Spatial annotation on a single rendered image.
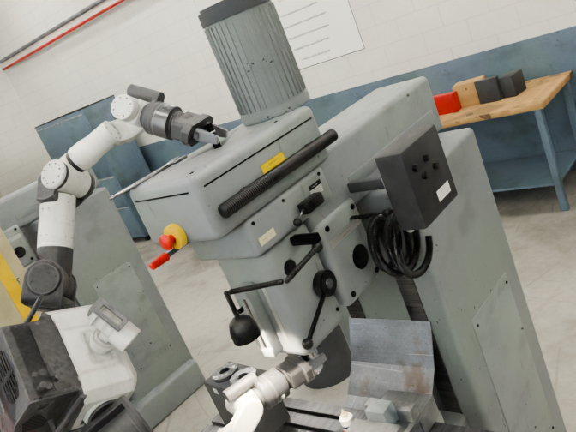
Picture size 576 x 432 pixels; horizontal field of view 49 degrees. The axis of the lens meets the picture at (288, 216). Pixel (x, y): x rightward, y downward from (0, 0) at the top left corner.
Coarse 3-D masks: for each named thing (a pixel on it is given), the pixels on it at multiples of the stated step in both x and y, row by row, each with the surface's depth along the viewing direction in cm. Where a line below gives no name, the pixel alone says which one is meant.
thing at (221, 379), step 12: (216, 372) 207; (228, 372) 204; (240, 372) 201; (264, 372) 198; (204, 384) 207; (216, 384) 203; (228, 384) 200; (216, 396) 205; (264, 408) 196; (276, 408) 199; (228, 420) 208; (264, 420) 196; (276, 420) 199
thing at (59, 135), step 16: (112, 96) 858; (80, 112) 829; (96, 112) 838; (48, 128) 894; (64, 128) 868; (80, 128) 845; (48, 144) 915; (64, 144) 888; (128, 144) 869; (112, 160) 850; (128, 160) 867; (144, 160) 886; (96, 176) 878; (112, 176) 853; (128, 176) 865; (144, 176) 884; (0, 192) 918; (112, 192) 873; (128, 192) 863; (128, 208) 869; (128, 224) 888
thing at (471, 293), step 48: (384, 192) 182; (480, 192) 209; (480, 240) 206; (384, 288) 199; (432, 288) 187; (480, 288) 204; (432, 336) 196; (480, 336) 200; (528, 336) 227; (480, 384) 198; (528, 384) 223
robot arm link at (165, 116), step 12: (156, 108) 157; (168, 108) 157; (180, 108) 161; (156, 120) 157; (168, 120) 157; (180, 120) 156; (192, 120) 156; (204, 120) 158; (156, 132) 158; (168, 132) 158; (180, 132) 155; (192, 132) 154; (192, 144) 155
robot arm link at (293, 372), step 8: (288, 360) 176; (296, 360) 174; (304, 360) 172; (272, 368) 171; (280, 368) 173; (288, 368) 172; (296, 368) 170; (304, 368) 169; (312, 368) 170; (264, 376) 169; (272, 376) 168; (280, 376) 168; (288, 376) 169; (296, 376) 169; (304, 376) 171; (312, 376) 170; (272, 384) 167; (280, 384) 167; (288, 384) 170; (296, 384) 169; (280, 392) 167; (288, 392) 169; (280, 400) 169
